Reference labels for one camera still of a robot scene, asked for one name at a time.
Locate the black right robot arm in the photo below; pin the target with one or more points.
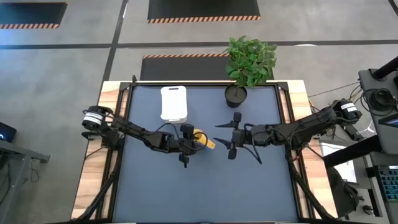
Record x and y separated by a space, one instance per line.
304 124

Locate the grey desk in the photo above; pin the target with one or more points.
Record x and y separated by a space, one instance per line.
12 161

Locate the grey equipment cart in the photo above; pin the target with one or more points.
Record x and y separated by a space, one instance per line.
370 81

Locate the green leafy artificial plant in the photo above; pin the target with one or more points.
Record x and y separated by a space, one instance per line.
252 62

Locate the black floor mat orange stripes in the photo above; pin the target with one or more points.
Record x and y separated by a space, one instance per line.
31 14
202 9
180 68

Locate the blue-screen monitor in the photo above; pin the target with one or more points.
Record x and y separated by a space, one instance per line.
390 121

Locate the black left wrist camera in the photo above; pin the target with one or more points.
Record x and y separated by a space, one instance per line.
186 147

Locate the black device blue light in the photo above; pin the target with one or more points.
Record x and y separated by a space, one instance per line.
7 132

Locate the white paper sheet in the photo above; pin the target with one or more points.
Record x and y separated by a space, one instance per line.
345 168

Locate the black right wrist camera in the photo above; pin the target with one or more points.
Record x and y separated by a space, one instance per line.
238 137

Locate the black computer mouse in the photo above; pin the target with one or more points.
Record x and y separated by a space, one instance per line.
367 210

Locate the black backlit keyboard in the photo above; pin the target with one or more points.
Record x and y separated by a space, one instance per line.
388 183

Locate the black stand post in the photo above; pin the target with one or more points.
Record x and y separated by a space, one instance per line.
387 68

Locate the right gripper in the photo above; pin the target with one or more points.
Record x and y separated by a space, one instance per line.
261 136

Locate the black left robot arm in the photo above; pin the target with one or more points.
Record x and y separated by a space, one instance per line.
130 130

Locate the black table frame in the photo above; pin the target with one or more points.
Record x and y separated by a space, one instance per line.
202 83

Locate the white plastic basket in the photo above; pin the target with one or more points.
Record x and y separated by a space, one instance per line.
173 102

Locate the black plant pot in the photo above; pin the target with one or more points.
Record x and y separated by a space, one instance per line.
231 100

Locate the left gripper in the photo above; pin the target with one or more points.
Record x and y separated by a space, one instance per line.
164 143

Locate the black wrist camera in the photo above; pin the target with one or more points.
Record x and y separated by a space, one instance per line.
238 137
186 147

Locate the yellow measuring cup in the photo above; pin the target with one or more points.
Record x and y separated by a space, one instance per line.
201 141

